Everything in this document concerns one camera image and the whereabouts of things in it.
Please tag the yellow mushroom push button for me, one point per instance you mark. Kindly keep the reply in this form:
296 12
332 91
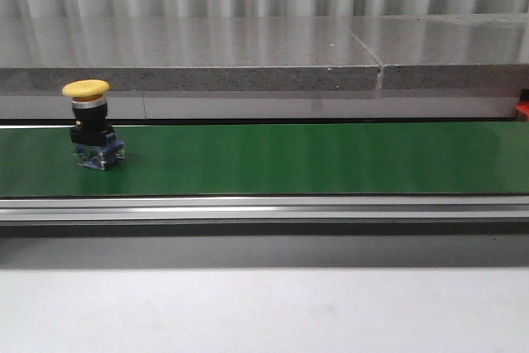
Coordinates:
96 145

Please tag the grey stone counter slab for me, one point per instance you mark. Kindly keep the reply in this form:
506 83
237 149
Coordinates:
190 54

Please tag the green conveyor belt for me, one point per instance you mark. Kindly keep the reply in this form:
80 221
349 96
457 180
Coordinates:
276 159

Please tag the red plastic tray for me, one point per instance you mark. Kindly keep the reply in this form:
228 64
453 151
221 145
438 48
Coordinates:
522 111

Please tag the aluminium conveyor side rail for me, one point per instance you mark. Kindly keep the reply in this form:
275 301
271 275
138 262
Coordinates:
214 210

